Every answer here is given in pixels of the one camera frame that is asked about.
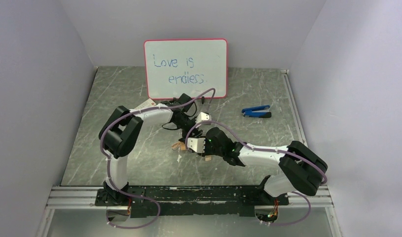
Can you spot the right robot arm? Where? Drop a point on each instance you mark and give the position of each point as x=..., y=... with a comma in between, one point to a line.
x=300, y=168

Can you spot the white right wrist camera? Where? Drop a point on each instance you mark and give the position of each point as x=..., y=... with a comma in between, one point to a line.
x=197, y=145

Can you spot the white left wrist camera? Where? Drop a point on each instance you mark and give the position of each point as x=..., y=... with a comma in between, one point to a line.
x=203, y=117

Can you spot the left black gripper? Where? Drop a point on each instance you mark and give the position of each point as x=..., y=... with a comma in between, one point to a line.
x=194, y=123

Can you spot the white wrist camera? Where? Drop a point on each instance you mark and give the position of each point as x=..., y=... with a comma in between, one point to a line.
x=197, y=145
x=203, y=117

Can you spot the blue and black stapler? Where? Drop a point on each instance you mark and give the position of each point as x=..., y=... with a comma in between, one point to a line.
x=257, y=112

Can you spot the beige and black umbrella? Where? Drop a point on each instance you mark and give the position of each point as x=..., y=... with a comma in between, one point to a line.
x=181, y=146

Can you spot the red framed whiteboard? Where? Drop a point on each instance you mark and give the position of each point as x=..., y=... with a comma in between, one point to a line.
x=190, y=66

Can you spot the black whiteboard stand feet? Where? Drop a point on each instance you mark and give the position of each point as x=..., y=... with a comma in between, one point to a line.
x=202, y=99

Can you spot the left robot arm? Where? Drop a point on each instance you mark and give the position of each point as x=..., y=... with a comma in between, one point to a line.
x=120, y=134

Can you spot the white and green box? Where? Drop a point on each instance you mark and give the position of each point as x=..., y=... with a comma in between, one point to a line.
x=146, y=104

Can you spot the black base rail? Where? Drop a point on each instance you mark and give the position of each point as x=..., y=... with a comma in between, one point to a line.
x=191, y=200

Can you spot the aluminium frame rail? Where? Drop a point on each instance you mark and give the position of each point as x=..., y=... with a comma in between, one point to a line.
x=83, y=198

